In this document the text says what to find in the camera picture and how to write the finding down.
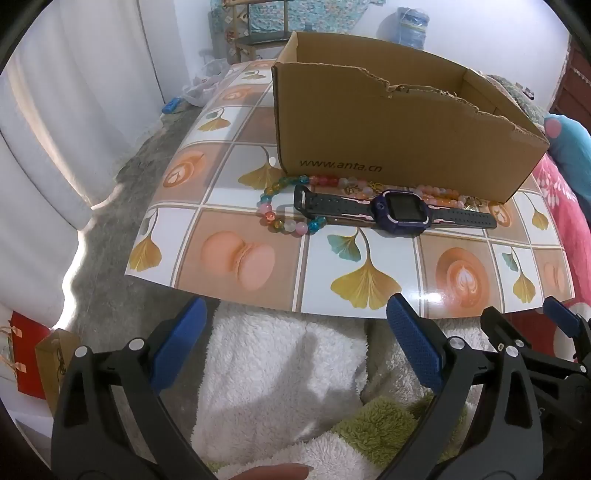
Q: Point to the white plastic bag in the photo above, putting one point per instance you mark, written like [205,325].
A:
[203,85]

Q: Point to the brown cardboard box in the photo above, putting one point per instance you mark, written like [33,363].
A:
[392,138]

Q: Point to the grey green blanket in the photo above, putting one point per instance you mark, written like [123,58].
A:
[517,97]

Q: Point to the brown wooden door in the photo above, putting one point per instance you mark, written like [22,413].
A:
[577,83]

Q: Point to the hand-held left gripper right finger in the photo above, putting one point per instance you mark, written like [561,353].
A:
[415,341]

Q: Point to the wooden chair with dark seat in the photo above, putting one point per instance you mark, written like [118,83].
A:
[258,39]

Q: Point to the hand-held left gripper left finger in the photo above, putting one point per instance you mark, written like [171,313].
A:
[184,332]

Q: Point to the patchwork patterned cloth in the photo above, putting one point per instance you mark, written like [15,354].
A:
[231,32]

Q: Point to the white and green fluffy cloth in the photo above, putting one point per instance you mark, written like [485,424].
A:
[258,369]

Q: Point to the person's left hand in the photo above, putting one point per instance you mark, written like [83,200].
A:
[277,473]

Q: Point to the red gift bag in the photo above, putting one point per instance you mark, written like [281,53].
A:
[25,355]

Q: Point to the dark purple smartwatch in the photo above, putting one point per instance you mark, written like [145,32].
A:
[401,207]

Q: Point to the blue water dispenser bottle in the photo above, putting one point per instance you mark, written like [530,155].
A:
[413,27]

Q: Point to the blue plush toy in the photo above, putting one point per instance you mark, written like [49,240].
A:
[570,152]

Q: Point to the brown paper bag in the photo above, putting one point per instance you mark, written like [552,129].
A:
[53,369]

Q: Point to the small blue object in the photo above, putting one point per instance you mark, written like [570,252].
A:
[171,106]

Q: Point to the teal patterned wall cloth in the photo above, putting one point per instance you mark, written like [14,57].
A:
[323,16]

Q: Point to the white curtain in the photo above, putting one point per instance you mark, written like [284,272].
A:
[55,138]

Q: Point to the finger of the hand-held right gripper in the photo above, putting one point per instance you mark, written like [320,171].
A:
[561,316]
[501,330]

